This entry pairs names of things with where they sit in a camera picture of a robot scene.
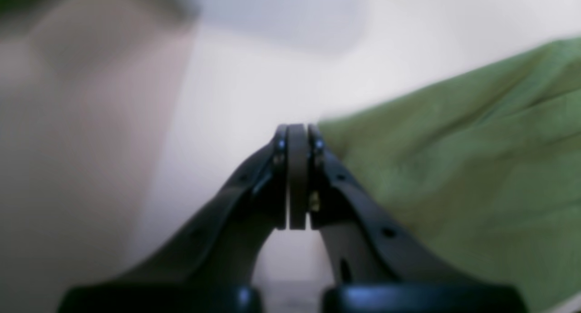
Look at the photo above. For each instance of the olive green t-shirt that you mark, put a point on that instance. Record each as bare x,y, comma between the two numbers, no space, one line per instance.
484,168

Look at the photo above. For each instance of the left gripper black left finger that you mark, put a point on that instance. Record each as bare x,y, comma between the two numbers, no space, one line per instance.
207,266

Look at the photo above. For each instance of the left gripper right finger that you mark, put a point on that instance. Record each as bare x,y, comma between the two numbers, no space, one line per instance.
377,265

